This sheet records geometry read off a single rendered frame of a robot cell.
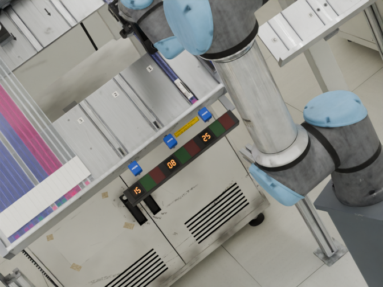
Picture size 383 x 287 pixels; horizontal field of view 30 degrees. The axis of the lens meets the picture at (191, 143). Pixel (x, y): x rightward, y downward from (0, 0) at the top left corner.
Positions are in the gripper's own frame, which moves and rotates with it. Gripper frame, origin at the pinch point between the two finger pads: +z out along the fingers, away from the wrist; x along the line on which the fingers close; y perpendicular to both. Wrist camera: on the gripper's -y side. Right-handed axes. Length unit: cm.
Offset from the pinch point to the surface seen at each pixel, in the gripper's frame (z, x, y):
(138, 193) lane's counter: -7.4, 25.2, -33.2
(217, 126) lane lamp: -7.1, -0.7, -32.2
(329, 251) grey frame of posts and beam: 28, -11, -85
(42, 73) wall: 184, 19, 36
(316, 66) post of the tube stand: 12, -37, -37
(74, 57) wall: 186, 1, 33
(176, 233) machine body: 45, 22, -53
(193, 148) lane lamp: -7.3, 7.5, -32.8
